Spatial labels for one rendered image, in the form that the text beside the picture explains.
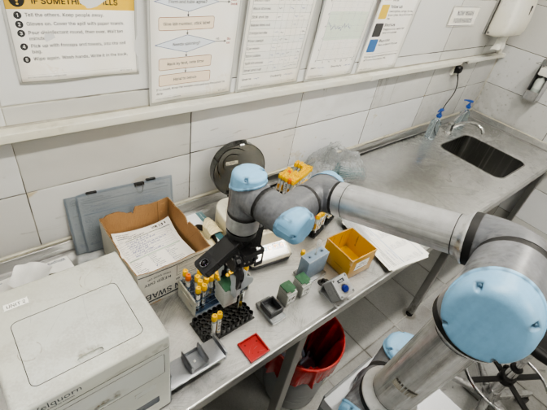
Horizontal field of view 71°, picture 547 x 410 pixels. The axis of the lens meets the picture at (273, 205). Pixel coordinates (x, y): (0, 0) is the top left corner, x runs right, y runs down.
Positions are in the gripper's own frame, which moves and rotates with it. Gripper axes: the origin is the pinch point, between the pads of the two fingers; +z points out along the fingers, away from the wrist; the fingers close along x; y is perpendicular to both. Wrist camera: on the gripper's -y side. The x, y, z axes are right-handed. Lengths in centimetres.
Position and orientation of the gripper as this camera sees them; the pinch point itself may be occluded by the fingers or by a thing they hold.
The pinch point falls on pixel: (226, 287)
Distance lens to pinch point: 101.1
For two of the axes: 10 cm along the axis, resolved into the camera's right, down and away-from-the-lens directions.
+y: 8.0, -2.7, 5.4
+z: -1.6, 7.8, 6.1
